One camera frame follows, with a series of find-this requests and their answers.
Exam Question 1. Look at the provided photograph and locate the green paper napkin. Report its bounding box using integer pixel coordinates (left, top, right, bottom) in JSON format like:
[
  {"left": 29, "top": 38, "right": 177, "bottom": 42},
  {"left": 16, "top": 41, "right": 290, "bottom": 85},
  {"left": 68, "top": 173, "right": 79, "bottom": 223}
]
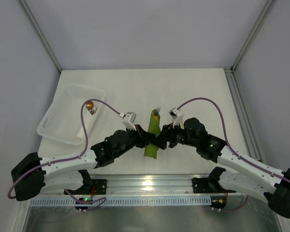
[{"left": 143, "top": 108, "right": 161, "bottom": 160}]

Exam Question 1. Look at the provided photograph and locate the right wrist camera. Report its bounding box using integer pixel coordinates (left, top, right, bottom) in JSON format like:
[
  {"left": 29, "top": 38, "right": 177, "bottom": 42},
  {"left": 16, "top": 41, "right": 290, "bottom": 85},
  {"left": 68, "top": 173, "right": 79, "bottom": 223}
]
[{"left": 169, "top": 108, "right": 184, "bottom": 127}]

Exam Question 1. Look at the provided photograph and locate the white slotted cable duct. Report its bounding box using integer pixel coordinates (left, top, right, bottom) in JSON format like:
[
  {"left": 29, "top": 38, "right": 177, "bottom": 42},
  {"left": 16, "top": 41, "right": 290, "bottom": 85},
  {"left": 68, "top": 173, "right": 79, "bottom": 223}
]
[{"left": 30, "top": 196, "right": 212, "bottom": 207}]

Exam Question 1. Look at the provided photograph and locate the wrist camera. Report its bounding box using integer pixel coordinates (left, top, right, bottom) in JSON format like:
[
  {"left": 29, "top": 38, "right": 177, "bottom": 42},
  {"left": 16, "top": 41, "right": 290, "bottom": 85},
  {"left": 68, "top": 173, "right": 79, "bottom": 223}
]
[
  {"left": 169, "top": 108, "right": 184, "bottom": 127},
  {"left": 122, "top": 112, "right": 136, "bottom": 131}
]

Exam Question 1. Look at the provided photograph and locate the purple cable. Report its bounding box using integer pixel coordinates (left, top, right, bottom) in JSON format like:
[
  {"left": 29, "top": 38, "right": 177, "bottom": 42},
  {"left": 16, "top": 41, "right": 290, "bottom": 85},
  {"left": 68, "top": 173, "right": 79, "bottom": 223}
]
[
  {"left": 175, "top": 97, "right": 290, "bottom": 212},
  {"left": 7, "top": 99, "right": 124, "bottom": 199}
]

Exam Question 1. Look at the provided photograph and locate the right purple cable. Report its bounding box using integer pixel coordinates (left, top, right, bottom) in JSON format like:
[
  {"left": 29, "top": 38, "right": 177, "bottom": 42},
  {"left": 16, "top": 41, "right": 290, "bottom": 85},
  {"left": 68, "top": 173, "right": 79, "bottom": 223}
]
[{"left": 175, "top": 97, "right": 290, "bottom": 212}]

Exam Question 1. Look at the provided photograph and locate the beige utensil tray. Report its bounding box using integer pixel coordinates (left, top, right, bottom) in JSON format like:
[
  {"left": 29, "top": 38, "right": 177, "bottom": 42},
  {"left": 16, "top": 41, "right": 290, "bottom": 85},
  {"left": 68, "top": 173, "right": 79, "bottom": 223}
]
[{"left": 178, "top": 116, "right": 184, "bottom": 129}]

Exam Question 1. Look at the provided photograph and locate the white rolled napkin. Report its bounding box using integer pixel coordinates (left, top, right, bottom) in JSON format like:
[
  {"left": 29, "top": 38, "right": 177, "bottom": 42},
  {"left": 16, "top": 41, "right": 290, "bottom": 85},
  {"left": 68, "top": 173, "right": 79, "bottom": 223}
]
[{"left": 76, "top": 112, "right": 94, "bottom": 140}]

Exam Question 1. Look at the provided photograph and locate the right aluminium frame rail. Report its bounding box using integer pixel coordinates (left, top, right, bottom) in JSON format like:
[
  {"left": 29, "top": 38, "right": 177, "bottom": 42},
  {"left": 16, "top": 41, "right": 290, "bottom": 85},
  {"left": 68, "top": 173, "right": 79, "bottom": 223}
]
[{"left": 224, "top": 67, "right": 263, "bottom": 162}]

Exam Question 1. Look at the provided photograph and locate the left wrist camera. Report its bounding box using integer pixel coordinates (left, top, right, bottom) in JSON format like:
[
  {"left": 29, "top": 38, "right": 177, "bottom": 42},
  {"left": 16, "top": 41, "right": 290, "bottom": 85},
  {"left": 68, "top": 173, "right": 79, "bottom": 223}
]
[{"left": 122, "top": 112, "right": 136, "bottom": 131}]

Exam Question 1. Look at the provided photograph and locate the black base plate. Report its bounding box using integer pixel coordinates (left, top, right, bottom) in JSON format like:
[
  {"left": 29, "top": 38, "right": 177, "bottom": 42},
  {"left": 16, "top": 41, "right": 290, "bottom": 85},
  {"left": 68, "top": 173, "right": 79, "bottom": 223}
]
[
  {"left": 191, "top": 177, "right": 236, "bottom": 193},
  {"left": 86, "top": 179, "right": 107, "bottom": 196}
]

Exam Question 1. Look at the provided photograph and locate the copper round ball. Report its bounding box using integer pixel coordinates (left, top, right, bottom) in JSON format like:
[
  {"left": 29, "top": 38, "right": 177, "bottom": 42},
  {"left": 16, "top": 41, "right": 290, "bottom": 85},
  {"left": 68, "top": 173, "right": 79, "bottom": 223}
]
[{"left": 86, "top": 101, "right": 94, "bottom": 111}]

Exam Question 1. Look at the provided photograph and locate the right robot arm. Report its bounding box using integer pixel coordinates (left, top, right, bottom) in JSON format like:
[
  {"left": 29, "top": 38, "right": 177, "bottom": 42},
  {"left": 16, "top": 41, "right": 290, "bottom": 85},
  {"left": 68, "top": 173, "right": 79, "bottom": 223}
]
[{"left": 152, "top": 118, "right": 290, "bottom": 218}]

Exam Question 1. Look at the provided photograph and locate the white plastic basket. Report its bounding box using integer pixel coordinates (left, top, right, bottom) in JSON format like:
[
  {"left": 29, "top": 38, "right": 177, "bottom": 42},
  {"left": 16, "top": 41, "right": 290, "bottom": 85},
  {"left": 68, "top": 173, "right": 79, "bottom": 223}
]
[{"left": 37, "top": 84, "right": 106, "bottom": 145}]

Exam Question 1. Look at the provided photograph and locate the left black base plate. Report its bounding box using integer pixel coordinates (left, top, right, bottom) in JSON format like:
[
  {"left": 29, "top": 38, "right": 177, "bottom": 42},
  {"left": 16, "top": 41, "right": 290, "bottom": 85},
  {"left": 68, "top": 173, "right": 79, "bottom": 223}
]
[{"left": 86, "top": 179, "right": 107, "bottom": 196}]

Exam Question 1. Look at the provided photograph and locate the aluminium front rail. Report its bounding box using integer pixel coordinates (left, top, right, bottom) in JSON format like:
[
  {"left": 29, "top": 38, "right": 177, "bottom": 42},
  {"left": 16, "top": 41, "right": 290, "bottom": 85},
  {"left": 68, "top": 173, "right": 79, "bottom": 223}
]
[{"left": 38, "top": 174, "right": 232, "bottom": 197}]

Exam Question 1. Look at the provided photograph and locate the iridescent metal fork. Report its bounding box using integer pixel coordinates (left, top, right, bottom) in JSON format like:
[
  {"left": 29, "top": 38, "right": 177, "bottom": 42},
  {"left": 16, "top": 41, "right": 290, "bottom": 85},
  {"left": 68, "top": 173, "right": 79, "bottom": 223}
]
[{"left": 154, "top": 107, "right": 160, "bottom": 116}]

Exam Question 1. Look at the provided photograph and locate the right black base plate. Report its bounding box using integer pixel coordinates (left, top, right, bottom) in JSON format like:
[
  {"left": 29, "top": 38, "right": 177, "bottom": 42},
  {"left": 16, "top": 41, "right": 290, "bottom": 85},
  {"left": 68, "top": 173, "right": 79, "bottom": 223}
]
[{"left": 191, "top": 177, "right": 236, "bottom": 193}]

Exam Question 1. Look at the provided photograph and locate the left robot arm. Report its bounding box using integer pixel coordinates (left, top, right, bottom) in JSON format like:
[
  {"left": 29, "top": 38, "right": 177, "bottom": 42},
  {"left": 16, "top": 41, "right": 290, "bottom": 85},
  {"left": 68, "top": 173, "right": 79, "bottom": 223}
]
[{"left": 8, "top": 125, "right": 156, "bottom": 201}]

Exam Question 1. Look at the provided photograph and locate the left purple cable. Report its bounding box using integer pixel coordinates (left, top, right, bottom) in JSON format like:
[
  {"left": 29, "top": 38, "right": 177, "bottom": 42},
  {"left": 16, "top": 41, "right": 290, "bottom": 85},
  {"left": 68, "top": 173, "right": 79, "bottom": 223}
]
[{"left": 7, "top": 99, "right": 124, "bottom": 199}]

